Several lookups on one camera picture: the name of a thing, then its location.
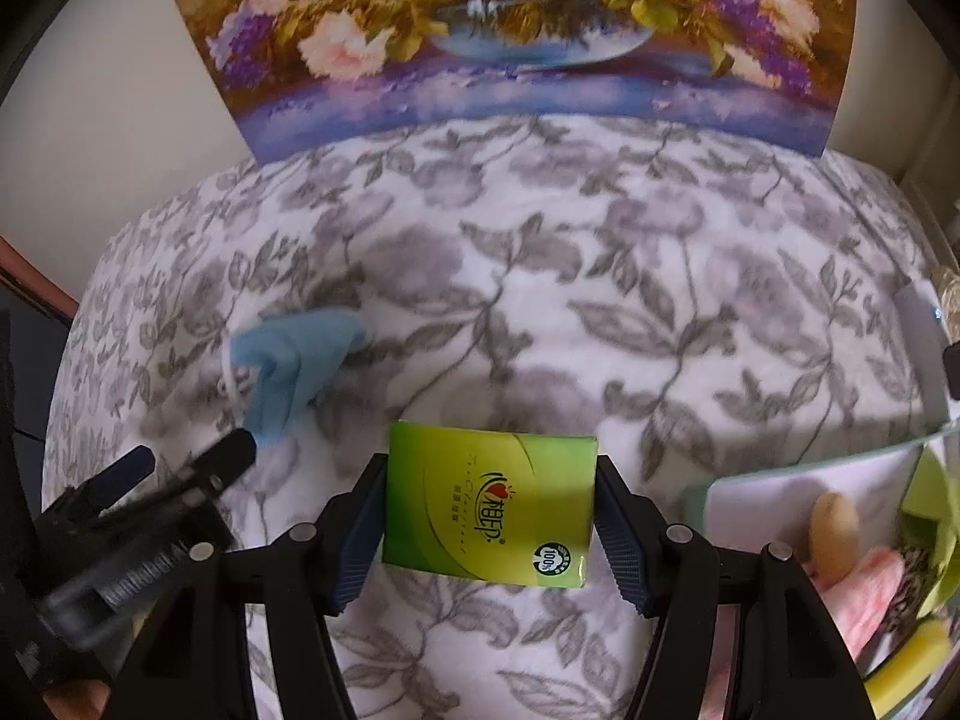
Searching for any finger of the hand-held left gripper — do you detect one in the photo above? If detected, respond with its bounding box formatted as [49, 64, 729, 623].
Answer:
[161, 429, 260, 500]
[45, 445, 156, 522]

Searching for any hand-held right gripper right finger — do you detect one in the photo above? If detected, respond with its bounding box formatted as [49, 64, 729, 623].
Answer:
[592, 456, 875, 720]

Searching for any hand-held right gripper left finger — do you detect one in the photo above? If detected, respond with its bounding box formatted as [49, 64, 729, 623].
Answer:
[101, 454, 391, 720]

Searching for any blue face mask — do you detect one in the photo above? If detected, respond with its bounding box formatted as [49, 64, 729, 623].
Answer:
[217, 307, 368, 451]

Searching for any green tissue pack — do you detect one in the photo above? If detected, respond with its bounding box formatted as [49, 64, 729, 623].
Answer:
[381, 420, 599, 587]

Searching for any teal cardboard tray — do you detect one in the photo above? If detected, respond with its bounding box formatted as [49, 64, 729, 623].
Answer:
[682, 416, 960, 720]

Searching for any beige makeup sponge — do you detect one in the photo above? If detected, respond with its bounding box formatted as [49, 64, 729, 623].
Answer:
[808, 493, 861, 586]

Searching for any yellow-green cloth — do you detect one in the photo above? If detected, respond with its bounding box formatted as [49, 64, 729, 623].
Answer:
[862, 450, 960, 717]

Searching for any white power strip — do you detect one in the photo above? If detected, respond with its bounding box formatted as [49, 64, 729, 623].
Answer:
[896, 281, 953, 432]

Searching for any floral painting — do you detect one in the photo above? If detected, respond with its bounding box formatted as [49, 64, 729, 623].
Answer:
[154, 0, 860, 162]

